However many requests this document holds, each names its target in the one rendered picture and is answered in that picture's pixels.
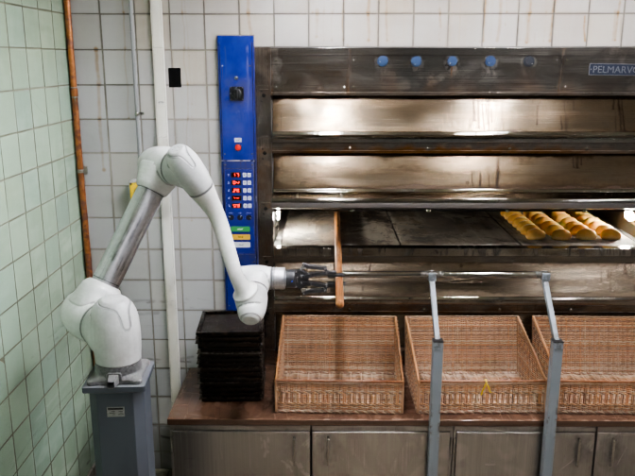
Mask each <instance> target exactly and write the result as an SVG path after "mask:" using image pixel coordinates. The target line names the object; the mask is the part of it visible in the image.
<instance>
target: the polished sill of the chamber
mask: <svg viewBox="0 0 635 476"><path fill-rule="evenodd" d="M334 255H335V245H274V247H273V256H334ZM341 256H511V257H635V246H367V245H341Z"/></svg>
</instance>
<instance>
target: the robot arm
mask: <svg viewBox="0 0 635 476"><path fill-rule="evenodd" d="M137 169H138V173H137V179H136V184H137V185H138V186H137V188H136V190H135V192H134V194H133V196H132V198H131V200H130V202H129V204H128V206H127V208H126V210H125V212H124V214H123V216H122V218H121V220H120V222H119V224H118V226H117V229H116V231H115V233H114V235H113V237H112V239H111V241H110V243H109V245H108V247H107V249H106V251H105V253H104V255H103V257H102V259H101V261H100V263H99V265H98V267H97V269H96V271H95V272H94V275H93V277H92V278H91V277H90V278H87V279H85V280H83V281H82V282H81V284H80V285H79V286H78V287H77V289H76V290H75V291H74V292H73V293H71V294H70V295H69V296H68V297H67V298H66V299H65V300H64V302H63V303H62V304H61V307H60V319H61V322H62V324H63V326H64V327H65V328H66V330H67V331H69V332H70V333H71V334H73V335H74V336H75V337H76V338H77V339H79V340H81V341H83V342H85V343H87V344H88V345H89V347H90V348H91V350H92V351H93V352H94V373H93V375H92V376H91V378H90V379H88V380H87V385H88V386H96V385H107V386H108V388H114V387H115V386H116V385H117V384H133V385H139V384H142V383H143V376H144V374H145V371H146V368H147V367H148V366H149V365H150V363H149V360H148V359H142V356H141V349H142V338H141V327H140V320H139V315H138V312H137V310H136V308H135V306H134V304H133V303H132V301H131V300H130V299H129V298H127V297H125V296H122V295H121V292H120V290H118V288H119V286H120V284H121V282H122V280H123V278H124V277H125V275H126V273H127V271H128V269H129V266H130V264H131V262H132V260H133V257H134V255H135V253H136V251H137V249H138V247H139V245H140V244H141V242H142V240H143V238H144V236H145V234H146V231H147V229H148V227H149V225H150V223H151V220H152V218H153V216H154V214H155V212H156V211H157V209H158V207H159V205H160V203H161V201H162V199H163V197H166V196H168V195H169V194H170V193H171V191H172V190H173V189H174V188H175V187H176V186H178V187H180V188H183V190H184V191H185V192H186V193H187V194H188V195H189V196H190V197H191V198H192V199H193V200H194V201H195V202H196V203H197V204H198V206H199V207H200V208H201V209H202V210H203V211H204V212H205V213H206V215H207V216H208V218H209V220H210V222H211V224H212V226H213V229H214V232H215V237H216V240H217V242H218V245H219V248H220V251H221V255H222V258H223V261H224V264H225V266H226V269H227V272H228V275H229V278H230V280H231V283H232V286H233V289H234V292H233V295H232V296H233V299H234V302H235V306H236V309H237V313H238V316H239V318H240V320H241V321H242V322H243V323H244V324H247V325H255V324H257V323H259V322H260V321H261V320H262V319H263V317H264V315H265V313H266V306H267V292H268V290H270V289H272V290H274V289H280V290H284V289H285V286H286V288H299V289H301V291H302V294H303V295H306V294H309V293H321V292H326V290H327V288H329V287H333V288H335V281H328V282H327V283H325V282H318V281H312V280H309V278H310V277H314V276H322V275H328V277H345V273H336V271H335V270H328V269H327V266H325V265H316V264H308V263H302V266H301V268H299V269H286V270H285V268H284V267H268V266H265V265H245V266H240V263H239V260H238V256H237V252H236V249H235V245H234V241H233V239H232V232H231V229H230V225H229V222H228V219H227V217H226V214H225V212H224V210H223V208H222V205H221V203H220V201H219V198H218V195H217V193H216V190H215V186H214V184H213V181H212V179H211V177H210V175H209V172H208V171H207V169H206V167H205V166H204V164H203V162H202V161H201V159H200V158H199V157H198V155H197V154H196V153H195V152H194V151H193V150H192V149H191V148H190V147H188V146H187V145H185V144H175V145H173V146H172V147H170V146H154V147H150V148H149V149H147V150H145V151H144V152H143V153H142V154H141V155H140V157H139V159H138V161H137ZM306 268H309V269H317V270H323V271H316V272H306V271H305V270H303V269H306ZM306 285H313V286H318V287H322V288H310V289H306V288H303V287H305V286H306Z"/></svg>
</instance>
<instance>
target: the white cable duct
mask: <svg viewBox="0 0 635 476"><path fill-rule="evenodd" d="M150 17H151V34H152V52H153V69H154V87H155V104H156V122H157V139H158V146H169V141H168V122H167V103H166V84H165V65H164V46H163V10H162V0H150ZM161 209H162V227H163V261H164V279H165V296H166V314H167V331H168V349H169V366H170V384H171V401H172V407H173V404H174V402H175V400H176V397H177V395H178V393H179V391H180V388H181V385H180V348H179V329H178V310H177V291H176V272H175V254H174V235H173V216H172V197H171V193H170V194H169V195H168V196H166V197H163V199H162V201H161Z"/></svg>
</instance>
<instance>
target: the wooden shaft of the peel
mask: <svg viewBox="0 0 635 476"><path fill-rule="evenodd" d="M335 271H336V273H342V256H341V237H340V218H339V211H335ZM335 306H336V307H337V308H338V309H341V308H343V307H344V293H343V277H335Z"/></svg>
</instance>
